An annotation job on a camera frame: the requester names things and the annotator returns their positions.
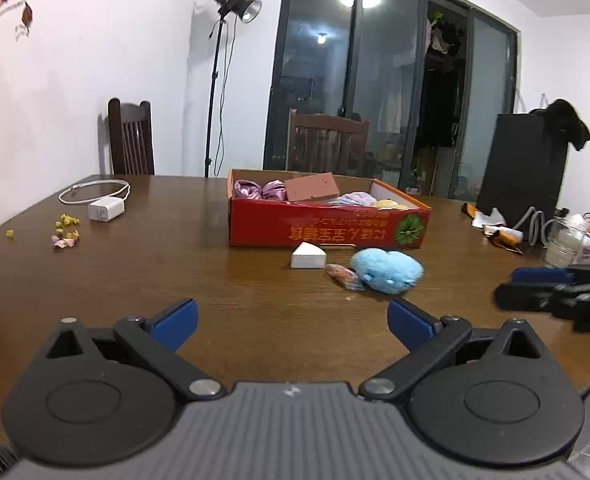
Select light blue plush toy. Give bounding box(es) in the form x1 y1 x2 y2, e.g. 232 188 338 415
350 248 424 296

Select yellow white sheep plush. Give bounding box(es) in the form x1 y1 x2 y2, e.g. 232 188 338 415
373 198 410 210

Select lavender fuzzy headband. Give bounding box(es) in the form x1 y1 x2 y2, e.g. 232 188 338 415
334 191 377 207

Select purple satin bow scrunchie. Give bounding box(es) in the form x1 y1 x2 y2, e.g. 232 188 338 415
233 180 287 202

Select pink layered sponge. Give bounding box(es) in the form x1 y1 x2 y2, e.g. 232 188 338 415
284 172 339 203

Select orange white wrapper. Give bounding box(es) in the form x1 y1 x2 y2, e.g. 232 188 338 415
461 203 524 255

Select clear glass cup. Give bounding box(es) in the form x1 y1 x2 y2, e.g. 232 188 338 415
544 214 587 268

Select small snack wrapper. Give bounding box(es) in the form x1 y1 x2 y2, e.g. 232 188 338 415
324 263 365 292

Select black bag with garment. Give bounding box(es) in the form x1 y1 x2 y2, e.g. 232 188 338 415
476 99 590 245

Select white wedge eraser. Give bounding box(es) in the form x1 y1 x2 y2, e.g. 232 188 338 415
290 242 327 269

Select scattered flower petals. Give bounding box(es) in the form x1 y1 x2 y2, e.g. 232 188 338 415
4 212 82 250

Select red cardboard box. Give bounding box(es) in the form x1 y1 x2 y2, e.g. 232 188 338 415
226 169 432 250

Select dark wooden chair back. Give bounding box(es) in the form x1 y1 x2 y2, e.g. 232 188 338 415
286 108 370 177

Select dark wooden chair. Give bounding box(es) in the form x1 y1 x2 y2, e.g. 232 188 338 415
107 98 155 176
286 108 370 177

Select dark wooden chair left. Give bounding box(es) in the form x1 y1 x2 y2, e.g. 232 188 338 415
107 98 155 176

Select sliding glass door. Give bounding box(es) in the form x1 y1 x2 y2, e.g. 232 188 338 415
263 0 518 201

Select studio light on stand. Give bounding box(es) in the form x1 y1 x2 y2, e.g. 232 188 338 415
204 0 262 178

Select white cable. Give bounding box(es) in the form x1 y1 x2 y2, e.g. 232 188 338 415
512 206 572 248

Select white charger with cable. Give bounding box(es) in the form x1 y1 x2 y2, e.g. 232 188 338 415
58 179 131 223

